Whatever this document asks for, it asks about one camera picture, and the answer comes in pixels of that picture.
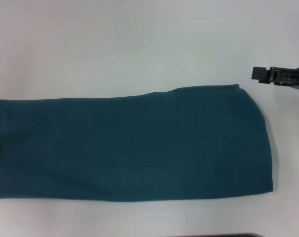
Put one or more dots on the teal blue printed t-shirt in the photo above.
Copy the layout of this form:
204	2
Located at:
139	148

